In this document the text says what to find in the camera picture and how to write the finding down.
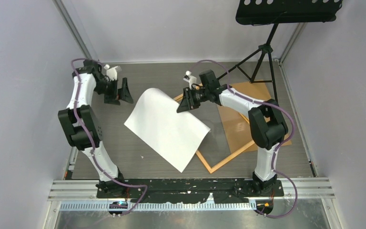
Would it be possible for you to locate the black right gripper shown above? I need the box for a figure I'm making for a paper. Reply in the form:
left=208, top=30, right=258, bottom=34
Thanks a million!
left=178, top=87, right=210, bottom=113

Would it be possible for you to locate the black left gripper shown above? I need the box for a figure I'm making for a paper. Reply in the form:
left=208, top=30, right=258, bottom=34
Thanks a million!
left=94, top=78, right=134, bottom=106

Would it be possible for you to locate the illustrated photo print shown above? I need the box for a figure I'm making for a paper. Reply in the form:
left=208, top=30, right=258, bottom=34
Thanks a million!
left=124, top=88, right=211, bottom=173

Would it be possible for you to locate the brown backing board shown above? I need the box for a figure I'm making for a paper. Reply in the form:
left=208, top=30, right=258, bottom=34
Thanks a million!
left=216, top=81, right=293, bottom=155

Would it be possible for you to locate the orange wooden picture frame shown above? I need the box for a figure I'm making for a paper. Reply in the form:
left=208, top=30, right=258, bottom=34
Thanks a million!
left=173, top=92, right=256, bottom=175

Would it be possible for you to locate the clear acrylic sheet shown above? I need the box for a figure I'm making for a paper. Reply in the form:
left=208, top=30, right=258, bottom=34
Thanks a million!
left=199, top=118, right=230, bottom=163

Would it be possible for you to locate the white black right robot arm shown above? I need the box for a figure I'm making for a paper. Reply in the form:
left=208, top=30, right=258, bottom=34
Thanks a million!
left=177, top=70, right=288, bottom=196

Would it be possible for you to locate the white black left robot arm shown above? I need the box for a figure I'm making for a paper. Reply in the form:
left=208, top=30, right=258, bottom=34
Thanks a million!
left=58, top=58, right=133, bottom=198

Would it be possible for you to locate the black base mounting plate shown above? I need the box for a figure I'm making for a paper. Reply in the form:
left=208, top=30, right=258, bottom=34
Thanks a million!
left=96, top=178, right=284, bottom=204

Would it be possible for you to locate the black music stand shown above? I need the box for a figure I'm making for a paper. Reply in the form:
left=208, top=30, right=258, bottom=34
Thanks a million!
left=228, top=0, right=343, bottom=99

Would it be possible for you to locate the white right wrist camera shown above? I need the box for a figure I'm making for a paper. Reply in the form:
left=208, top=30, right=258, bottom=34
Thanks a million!
left=183, top=71, right=197, bottom=87

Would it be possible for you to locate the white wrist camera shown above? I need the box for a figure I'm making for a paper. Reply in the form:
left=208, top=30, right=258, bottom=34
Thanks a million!
left=104, top=64, right=122, bottom=82
left=183, top=71, right=197, bottom=87

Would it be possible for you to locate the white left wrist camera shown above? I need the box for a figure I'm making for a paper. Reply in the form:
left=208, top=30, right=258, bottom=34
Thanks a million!
left=104, top=64, right=122, bottom=82

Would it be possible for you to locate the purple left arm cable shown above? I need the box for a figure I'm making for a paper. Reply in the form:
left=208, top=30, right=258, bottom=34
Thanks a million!
left=71, top=58, right=149, bottom=217

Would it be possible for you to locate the aluminium rail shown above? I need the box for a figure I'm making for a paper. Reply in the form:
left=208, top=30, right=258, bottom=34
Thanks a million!
left=48, top=177, right=335, bottom=202

